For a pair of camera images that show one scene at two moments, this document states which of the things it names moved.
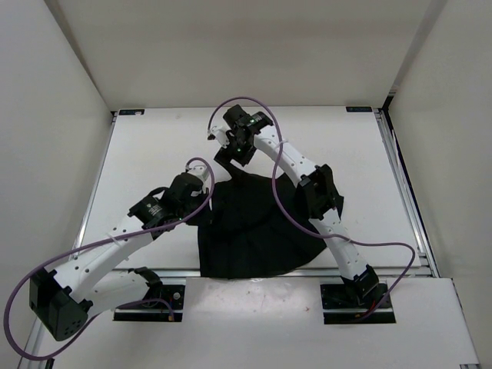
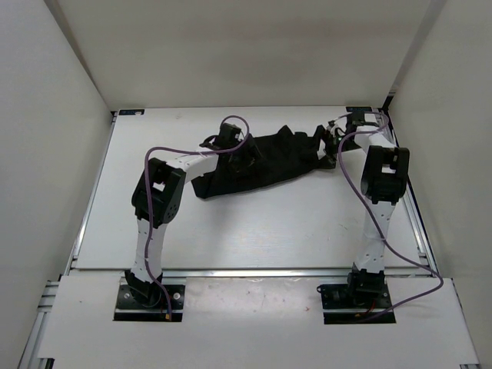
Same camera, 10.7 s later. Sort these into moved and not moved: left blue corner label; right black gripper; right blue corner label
Moved: right black gripper
Not moved: left blue corner label; right blue corner label
